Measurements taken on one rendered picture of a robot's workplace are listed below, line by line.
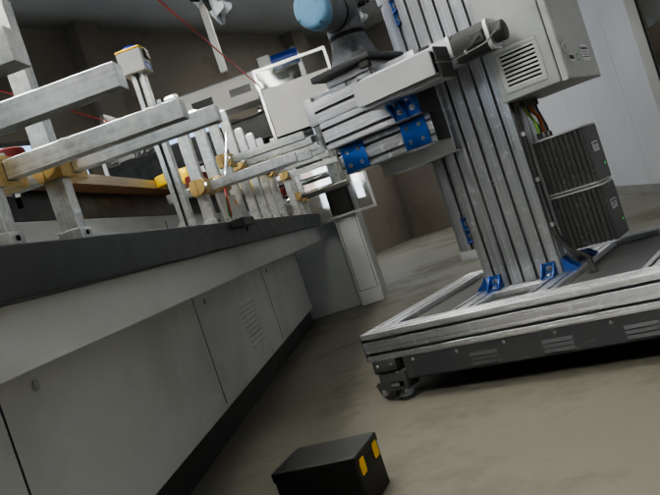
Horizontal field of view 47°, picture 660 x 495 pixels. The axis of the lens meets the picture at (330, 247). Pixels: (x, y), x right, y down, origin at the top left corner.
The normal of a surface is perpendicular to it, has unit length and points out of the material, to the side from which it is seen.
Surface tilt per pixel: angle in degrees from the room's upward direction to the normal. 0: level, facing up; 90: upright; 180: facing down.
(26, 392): 90
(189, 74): 90
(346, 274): 90
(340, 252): 90
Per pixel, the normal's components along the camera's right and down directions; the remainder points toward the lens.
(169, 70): 0.77, -0.24
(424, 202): -0.55, 0.21
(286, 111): -0.09, 0.06
